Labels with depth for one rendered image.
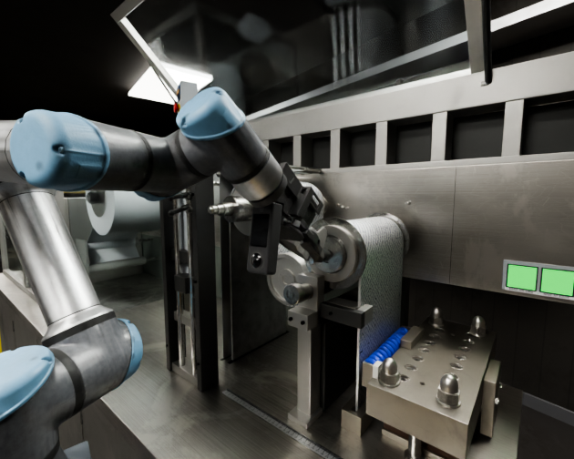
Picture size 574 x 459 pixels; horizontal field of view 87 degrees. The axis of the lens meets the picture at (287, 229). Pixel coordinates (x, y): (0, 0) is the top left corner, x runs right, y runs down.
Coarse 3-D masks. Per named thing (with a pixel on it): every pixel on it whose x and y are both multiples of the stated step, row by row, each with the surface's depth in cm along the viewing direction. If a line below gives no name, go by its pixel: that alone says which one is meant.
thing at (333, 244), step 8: (328, 240) 60; (336, 240) 59; (328, 248) 61; (336, 248) 59; (344, 248) 59; (328, 256) 60; (336, 256) 59; (344, 256) 58; (320, 264) 62; (328, 264) 60; (336, 264) 59; (344, 264) 60; (328, 272) 61
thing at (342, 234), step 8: (328, 232) 61; (336, 232) 60; (344, 232) 59; (344, 240) 59; (352, 240) 58; (352, 248) 58; (352, 256) 58; (352, 264) 58; (320, 272) 63; (336, 272) 61; (344, 272) 59; (352, 272) 59; (328, 280) 62; (336, 280) 61
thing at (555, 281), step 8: (544, 272) 66; (552, 272) 65; (560, 272) 64; (568, 272) 63; (544, 280) 66; (552, 280) 65; (560, 280) 64; (568, 280) 63; (544, 288) 66; (552, 288) 65; (560, 288) 64; (568, 288) 63
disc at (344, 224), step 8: (320, 224) 63; (328, 224) 62; (336, 224) 61; (344, 224) 60; (352, 232) 59; (360, 240) 58; (360, 248) 58; (360, 256) 58; (360, 264) 58; (312, 272) 66; (360, 272) 58; (344, 280) 61; (352, 280) 60; (336, 288) 62; (344, 288) 61
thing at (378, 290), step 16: (384, 272) 68; (400, 272) 76; (368, 288) 62; (384, 288) 69; (400, 288) 77; (368, 304) 62; (384, 304) 69; (400, 304) 78; (384, 320) 70; (368, 336) 64; (384, 336) 71; (368, 352) 64
